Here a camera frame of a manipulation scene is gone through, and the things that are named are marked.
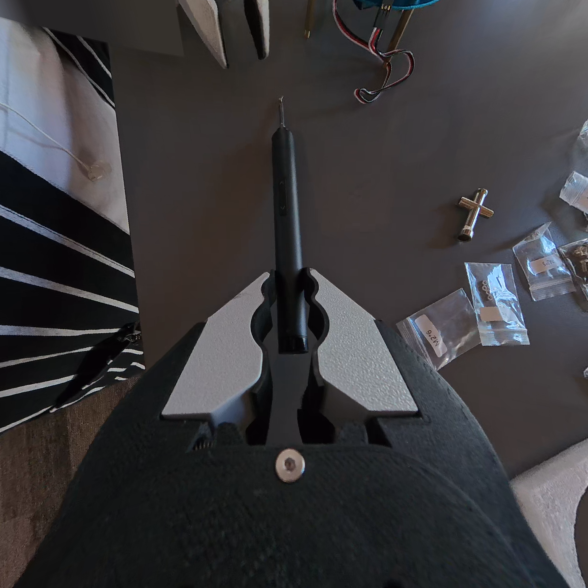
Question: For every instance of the clear bag of small nuts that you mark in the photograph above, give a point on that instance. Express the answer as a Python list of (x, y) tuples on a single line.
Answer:
[(498, 317)]

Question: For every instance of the silver cross socket wrench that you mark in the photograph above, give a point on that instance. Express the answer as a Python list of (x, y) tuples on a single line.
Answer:
[(475, 213)]

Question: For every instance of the clear bag with white label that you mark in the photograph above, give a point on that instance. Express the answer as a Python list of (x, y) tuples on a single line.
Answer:
[(544, 266)]

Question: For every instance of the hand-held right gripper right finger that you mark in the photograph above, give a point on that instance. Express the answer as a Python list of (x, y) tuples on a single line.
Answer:
[(367, 363)]

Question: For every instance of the black electric screwdriver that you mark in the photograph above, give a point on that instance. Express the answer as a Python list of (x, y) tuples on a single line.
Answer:
[(289, 229)]

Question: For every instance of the black white striped cloth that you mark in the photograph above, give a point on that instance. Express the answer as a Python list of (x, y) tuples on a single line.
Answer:
[(46, 294)]

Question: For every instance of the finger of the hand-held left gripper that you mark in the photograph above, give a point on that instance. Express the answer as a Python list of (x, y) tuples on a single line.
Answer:
[(206, 23), (261, 23)]

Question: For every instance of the small clear plastic bag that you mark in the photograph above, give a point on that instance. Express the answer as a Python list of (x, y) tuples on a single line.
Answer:
[(576, 190), (584, 138)]

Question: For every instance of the clear flat labelled bag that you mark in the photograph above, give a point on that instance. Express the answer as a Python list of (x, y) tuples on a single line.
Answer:
[(441, 330)]

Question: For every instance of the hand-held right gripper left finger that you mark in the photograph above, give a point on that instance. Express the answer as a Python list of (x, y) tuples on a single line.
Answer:
[(216, 358)]

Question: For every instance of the white smooth fabric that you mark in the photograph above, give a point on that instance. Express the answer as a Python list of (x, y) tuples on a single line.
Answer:
[(46, 92)]

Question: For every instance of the blue round device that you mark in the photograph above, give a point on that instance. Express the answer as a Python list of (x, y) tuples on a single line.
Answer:
[(413, 3)]

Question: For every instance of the clear bag of metal screws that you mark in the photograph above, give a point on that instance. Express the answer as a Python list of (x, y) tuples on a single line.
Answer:
[(579, 257)]

